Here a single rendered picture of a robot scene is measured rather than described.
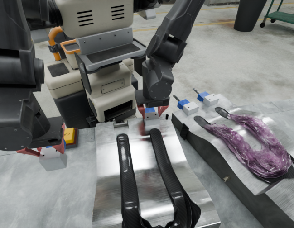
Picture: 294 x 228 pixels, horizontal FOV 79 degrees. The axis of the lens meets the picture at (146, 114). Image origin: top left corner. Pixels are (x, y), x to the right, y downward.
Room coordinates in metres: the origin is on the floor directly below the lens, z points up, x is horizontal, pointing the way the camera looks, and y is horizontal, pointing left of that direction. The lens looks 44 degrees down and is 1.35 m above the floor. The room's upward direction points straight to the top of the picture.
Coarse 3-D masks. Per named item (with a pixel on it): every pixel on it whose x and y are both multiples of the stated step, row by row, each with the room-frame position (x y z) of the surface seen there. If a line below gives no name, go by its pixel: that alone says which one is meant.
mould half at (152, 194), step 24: (168, 120) 0.43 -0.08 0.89; (96, 144) 0.33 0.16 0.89; (144, 144) 0.33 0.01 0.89; (168, 144) 0.33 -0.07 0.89; (144, 168) 0.25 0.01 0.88; (96, 192) 0.18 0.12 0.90; (120, 192) 0.17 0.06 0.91; (144, 192) 0.17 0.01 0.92; (192, 192) 0.17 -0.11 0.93; (96, 216) 0.12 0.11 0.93; (120, 216) 0.11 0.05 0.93; (144, 216) 0.11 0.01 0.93; (168, 216) 0.11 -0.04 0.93; (216, 216) 0.11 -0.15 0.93
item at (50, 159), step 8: (64, 144) 0.30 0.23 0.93; (40, 152) 0.25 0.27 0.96; (48, 152) 0.25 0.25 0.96; (56, 152) 0.25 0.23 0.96; (64, 152) 0.27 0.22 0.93; (40, 160) 0.23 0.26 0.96; (48, 160) 0.23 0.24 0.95; (56, 160) 0.24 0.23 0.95; (64, 160) 0.25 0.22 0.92; (48, 168) 0.23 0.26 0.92; (56, 168) 0.24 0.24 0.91
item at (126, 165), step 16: (128, 144) 0.33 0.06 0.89; (160, 144) 0.34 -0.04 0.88; (128, 160) 0.28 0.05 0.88; (160, 160) 0.28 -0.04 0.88; (128, 176) 0.23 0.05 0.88; (176, 176) 0.22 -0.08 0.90; (128, 192) 0.18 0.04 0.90; (176, 192) 0.17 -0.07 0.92; (128, 208) 0.14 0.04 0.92; (176, 208) 0.13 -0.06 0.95; (192, 208) 0.13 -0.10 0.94; (128, 224) 0.11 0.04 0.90; (144, 224) 0.10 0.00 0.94; (176, 224) 0.09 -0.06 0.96; (192, 224) 0.10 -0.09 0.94
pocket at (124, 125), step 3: (117, 123) 0.43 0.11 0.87; (120, 123) 0.43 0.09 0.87; (123, 123) 0.43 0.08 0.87; (126, 123) 0.43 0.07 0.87; (114, 126) 0.42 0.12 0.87; (117, 126) 0.42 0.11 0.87; (120, 126) 0.43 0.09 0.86; (123, 126) 0.43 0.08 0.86; (126, 126) 0.43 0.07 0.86; (114, 129) 0.41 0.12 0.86; (117, 129) 0.41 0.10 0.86; (120, 129) 0.41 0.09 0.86
